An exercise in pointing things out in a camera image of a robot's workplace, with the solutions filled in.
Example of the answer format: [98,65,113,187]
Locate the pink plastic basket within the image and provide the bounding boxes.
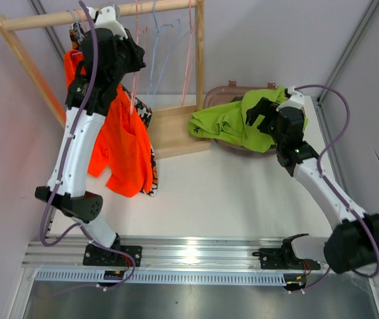
[203,80,307,158]

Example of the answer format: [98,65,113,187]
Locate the white slotted cable duct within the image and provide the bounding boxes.
[35,268,304,286]

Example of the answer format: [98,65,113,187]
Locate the blue hanger of orange shorts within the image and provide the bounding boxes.
[67,10,84,52]

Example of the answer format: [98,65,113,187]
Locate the patterned black orange shorts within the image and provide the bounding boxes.
[68,23,160,197]

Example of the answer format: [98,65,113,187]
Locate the pink wire hanger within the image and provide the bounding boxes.
[181,1,195,106]

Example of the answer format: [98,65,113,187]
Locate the blue wire hanger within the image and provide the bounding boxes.
[146,1,181,98]

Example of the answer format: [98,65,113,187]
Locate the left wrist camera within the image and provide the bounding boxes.
[87,3,128,40]

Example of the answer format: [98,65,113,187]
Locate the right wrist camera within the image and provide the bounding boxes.
[276,86,305,111]

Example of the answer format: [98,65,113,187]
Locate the pink hanger of patterned shorts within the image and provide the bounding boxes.
[75,9,88,33]

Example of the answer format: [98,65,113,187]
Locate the aluminium mounting rail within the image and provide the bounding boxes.
[21,234,379,276]

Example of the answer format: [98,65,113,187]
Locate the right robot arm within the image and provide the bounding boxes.
[245,97,379,276]

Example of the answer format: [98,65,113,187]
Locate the lime green shorts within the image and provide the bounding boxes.
[188,85,310,154]

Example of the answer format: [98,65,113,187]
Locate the pink hanger of green shorts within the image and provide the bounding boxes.
[130,0,146,115]

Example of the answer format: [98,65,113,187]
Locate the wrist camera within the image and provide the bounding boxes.
[276,86,305,111]
[87,3,128,40]

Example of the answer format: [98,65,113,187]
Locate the wooden clothes rack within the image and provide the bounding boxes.
[0,1,210,159]

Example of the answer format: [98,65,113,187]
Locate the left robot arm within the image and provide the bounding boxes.
[35,27,145,267]

